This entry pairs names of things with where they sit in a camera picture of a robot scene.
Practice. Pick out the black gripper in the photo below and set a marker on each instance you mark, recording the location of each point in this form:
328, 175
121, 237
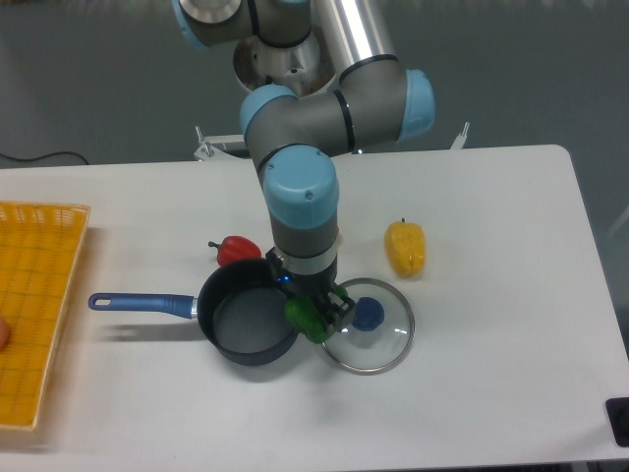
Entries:
315, 279

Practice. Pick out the green bell pepper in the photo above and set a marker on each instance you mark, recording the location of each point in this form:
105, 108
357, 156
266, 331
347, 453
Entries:
303, 315

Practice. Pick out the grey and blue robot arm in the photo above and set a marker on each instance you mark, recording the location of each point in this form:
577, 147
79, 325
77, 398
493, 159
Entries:
292, 138

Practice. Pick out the glass lid with blue knob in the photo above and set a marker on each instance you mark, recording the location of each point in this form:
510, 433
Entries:
380, 332

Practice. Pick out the yellow bell pepper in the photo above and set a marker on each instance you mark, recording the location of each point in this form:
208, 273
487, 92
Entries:
405, 247

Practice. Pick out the red bell pepper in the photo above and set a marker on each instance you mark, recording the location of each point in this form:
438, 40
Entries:
235, 248

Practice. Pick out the yellow woven basket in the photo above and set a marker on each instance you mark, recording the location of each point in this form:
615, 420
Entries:
40, 248

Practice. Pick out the dark pot with blue handle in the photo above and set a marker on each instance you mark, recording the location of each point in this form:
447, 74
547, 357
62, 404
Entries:
240, 311

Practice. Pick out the white metal mounting bracket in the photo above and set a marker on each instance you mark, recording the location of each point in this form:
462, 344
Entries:
212, 148

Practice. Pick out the white bracket at table edge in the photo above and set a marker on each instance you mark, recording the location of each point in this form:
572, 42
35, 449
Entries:
461, 139

